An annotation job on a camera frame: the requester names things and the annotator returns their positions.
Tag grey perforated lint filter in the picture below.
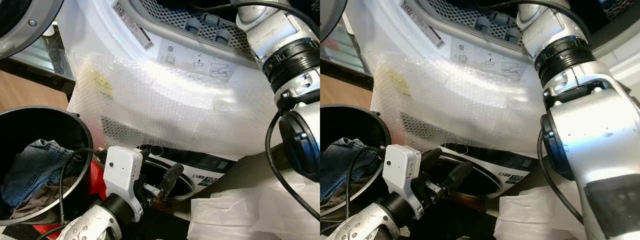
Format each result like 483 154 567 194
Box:
417 0 526 48
131 0 256 58

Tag red plastic object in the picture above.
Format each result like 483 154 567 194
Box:
32 160 108 240

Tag white barcode sticker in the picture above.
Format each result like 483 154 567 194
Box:
112 0 155 51
400 0 446 49

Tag blue jeans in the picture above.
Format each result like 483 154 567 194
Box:
320 137 383 198
0 139 83 208

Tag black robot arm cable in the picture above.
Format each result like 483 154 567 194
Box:
344 146 388 222
35 147 108 240
264 112 321 222
536 116 585 225

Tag silver round dryer door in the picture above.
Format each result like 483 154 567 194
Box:
320 0 348 43
0 0 65 61

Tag brown grey garment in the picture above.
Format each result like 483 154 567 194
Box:
10 182 63 220
320 182 361 211

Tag black laundry bucket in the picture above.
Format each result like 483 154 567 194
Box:
320 104 392 218
0 105 95 227

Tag dark glass cabinet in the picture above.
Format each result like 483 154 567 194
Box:
320 22 376 91
0 25 76 98

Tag clear bubble wrap sheet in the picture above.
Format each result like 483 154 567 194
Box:
66 52 281 158
370 52 551 153

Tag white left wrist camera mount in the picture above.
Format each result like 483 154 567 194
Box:
382 144 423 221
102 145 144 223

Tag white plastic bag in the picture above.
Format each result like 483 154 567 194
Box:
492 185 588 240
187 167 321 240

